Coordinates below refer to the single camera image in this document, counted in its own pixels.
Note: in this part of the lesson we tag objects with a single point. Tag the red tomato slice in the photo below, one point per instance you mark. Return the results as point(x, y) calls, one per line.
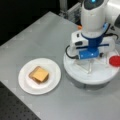
point(115, 61)

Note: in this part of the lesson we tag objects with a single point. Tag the white divided round tray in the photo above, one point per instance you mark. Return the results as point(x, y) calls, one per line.
point(92, 72)

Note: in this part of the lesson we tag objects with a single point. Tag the toasted bread slice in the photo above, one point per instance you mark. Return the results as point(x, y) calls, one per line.
point(31, 76)

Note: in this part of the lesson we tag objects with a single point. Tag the white paper plate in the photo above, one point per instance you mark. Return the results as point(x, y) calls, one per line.
point(33, 87)

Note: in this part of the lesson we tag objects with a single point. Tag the yellow cheese slice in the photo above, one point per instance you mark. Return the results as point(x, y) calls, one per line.
point(39, 74)

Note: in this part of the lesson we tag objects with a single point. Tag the brown round meat patty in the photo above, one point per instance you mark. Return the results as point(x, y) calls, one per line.
point(45, 78)

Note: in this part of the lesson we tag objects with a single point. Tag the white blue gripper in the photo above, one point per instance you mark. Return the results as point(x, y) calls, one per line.
point(90, 42)

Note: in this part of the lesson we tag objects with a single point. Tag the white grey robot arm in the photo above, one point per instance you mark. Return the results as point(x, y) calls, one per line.
point(100, 12)

